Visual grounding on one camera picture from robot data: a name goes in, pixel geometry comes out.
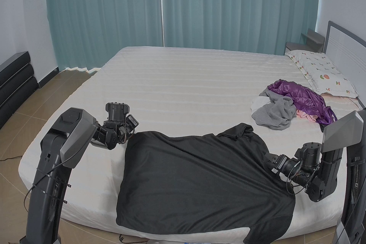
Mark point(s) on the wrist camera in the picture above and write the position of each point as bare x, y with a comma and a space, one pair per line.
298, 155
132, 122

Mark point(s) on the white printed pillow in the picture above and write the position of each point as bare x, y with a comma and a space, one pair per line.
323, 71

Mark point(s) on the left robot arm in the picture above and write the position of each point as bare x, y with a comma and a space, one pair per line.
48, 165

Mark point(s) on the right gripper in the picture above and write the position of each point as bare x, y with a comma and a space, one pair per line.
286, 167

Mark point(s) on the black T-shirt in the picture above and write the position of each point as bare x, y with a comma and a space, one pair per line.
200, 174

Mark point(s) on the white garment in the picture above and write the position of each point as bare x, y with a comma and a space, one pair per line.
258, 104

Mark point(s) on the grey garment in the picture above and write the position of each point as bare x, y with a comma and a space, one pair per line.
274, 114

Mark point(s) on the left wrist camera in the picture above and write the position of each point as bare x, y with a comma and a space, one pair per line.
132, 122

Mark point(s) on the grey bedside table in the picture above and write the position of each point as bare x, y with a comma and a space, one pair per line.
308, 41

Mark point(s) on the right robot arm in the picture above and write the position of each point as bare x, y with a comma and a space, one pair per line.
328, 168

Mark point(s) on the purple satin garment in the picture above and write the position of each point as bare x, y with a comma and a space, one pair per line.
303, 97

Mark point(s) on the pink garment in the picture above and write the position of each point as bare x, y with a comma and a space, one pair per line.
307, 117

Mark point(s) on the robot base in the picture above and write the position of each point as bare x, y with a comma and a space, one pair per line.
194, 242

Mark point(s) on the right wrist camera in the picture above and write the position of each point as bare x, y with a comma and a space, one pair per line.
298, 155

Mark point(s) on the bed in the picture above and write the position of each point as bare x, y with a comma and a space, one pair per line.
185, 80

